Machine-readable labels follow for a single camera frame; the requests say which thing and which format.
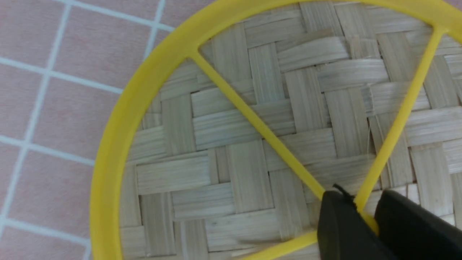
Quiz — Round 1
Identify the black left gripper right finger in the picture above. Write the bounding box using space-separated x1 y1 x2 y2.
375 190 462 260

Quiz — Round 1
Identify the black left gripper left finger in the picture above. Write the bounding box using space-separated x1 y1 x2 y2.
317 184 397 260

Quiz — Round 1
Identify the yellow woven bamboo steamer lid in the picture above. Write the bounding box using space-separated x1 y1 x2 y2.
90 0 461 260

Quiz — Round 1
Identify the pink checkered tablecloth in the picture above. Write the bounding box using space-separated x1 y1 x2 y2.
1 0 210 260

